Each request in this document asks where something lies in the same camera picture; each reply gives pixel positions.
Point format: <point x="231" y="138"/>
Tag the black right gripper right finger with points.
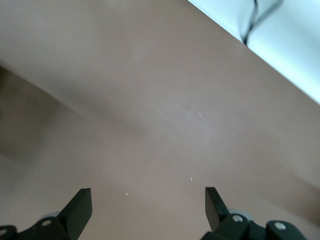
<point x="216" y="215"/>

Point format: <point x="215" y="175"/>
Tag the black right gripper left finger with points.
<point x="75" y="215"/>

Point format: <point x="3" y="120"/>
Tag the brown table cover mat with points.
<point x="125" y="100"/>

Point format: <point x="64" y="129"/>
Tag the white table edge panel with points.
<point x="287" y="37"/>

